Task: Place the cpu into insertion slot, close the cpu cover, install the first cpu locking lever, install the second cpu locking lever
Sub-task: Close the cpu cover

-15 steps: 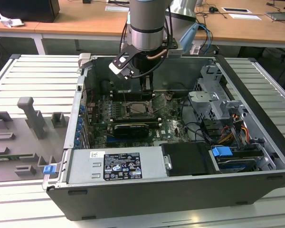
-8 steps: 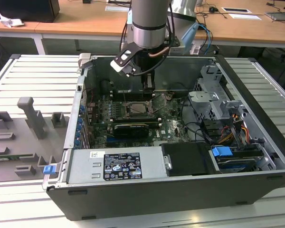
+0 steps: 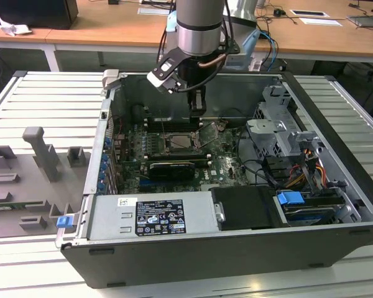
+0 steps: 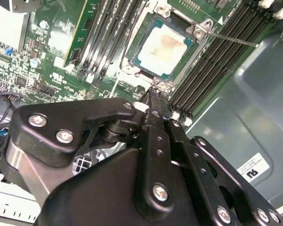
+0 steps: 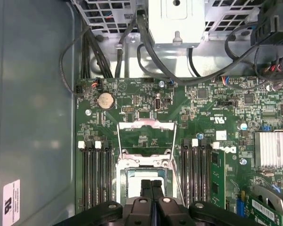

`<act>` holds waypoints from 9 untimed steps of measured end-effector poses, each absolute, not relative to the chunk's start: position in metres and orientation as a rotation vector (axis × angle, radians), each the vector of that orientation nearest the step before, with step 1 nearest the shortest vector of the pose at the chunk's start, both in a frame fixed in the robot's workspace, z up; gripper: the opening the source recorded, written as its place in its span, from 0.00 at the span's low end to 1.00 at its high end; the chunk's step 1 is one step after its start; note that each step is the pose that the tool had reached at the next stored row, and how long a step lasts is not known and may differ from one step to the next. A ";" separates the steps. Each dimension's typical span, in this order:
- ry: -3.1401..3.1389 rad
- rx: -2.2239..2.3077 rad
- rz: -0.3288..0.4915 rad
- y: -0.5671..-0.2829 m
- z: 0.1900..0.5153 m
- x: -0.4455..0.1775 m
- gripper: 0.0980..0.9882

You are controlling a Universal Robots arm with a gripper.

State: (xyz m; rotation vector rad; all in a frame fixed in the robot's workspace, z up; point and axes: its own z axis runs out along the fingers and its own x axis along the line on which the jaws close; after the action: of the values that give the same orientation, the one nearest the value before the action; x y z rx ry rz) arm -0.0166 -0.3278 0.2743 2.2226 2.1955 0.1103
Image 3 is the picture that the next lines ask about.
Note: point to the wooden desk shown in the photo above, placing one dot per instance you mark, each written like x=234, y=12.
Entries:
x=112, y=28

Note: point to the green motherboard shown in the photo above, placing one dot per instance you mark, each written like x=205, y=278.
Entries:
x=227, y=167

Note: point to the silver metal disk bay cage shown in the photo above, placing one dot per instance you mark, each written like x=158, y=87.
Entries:
x=267, y=130

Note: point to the grey parts rack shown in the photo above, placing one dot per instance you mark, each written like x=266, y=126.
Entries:
x=25, y=174

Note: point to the grey case release latch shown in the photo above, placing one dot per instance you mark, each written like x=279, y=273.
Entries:
x=110, y=79

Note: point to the black plastic air shroud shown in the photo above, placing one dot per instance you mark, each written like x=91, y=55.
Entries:
x=245, y=208

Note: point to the black monitor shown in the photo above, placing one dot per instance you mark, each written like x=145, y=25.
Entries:
x=31, y=12

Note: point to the thin metal locking lever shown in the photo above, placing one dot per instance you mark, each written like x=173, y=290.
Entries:
x=163, y=128

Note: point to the grey power supply with label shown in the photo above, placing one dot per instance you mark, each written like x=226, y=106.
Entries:
x=112, y=217

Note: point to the blue expansion slot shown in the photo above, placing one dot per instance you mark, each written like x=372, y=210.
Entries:
x=149, y=184

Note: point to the clear flat tray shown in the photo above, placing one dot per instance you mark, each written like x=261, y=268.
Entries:
x=365, y=21

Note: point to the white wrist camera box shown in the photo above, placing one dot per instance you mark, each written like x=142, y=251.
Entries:
x=161, y=77

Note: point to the blue disk carrier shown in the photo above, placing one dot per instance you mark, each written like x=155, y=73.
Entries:
x=289, y=198

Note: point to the blue plastic case latch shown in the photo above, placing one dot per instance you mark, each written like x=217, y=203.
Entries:
x=64, y=222

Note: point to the black graphics card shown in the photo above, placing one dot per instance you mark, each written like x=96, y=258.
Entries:
x=171, y=170

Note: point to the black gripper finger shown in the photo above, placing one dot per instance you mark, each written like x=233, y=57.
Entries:
x=204, y=102

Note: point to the white paper sheet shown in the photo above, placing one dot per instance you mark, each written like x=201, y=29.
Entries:
x=321, y=21

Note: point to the black open PC case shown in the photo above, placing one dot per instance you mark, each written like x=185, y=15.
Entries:
x=205, y=267

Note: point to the CPU socket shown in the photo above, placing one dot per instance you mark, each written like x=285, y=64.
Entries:
x=167, y=143

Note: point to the black computer mouse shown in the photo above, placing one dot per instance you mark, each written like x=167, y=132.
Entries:
x=279, y=12

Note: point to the crumpled white paper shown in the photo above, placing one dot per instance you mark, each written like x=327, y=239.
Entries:
x=12, y=28

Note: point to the RAM slot white clips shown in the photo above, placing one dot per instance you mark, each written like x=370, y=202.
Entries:
x=174, y=119
x=174, y=124
x=174, y=155
x=205, y=161

